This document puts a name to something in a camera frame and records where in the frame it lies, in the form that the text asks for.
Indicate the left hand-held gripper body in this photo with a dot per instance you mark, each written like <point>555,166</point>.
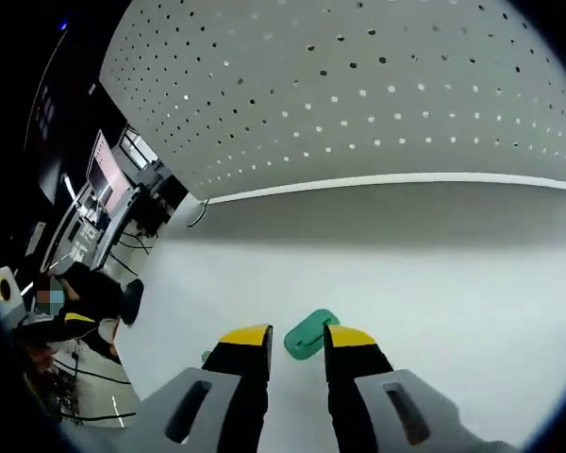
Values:
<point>16,304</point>

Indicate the white perforated mounting plate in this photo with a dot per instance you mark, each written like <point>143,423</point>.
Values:
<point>358,118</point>

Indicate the black oval device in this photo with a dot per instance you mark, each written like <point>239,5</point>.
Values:
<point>133,302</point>

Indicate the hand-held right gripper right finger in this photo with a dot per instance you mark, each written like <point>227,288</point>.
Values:
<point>354,368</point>

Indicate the open laptop with pink screen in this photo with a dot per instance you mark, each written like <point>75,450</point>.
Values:
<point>106,174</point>

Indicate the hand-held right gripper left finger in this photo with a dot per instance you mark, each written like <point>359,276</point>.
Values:
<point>245,373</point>

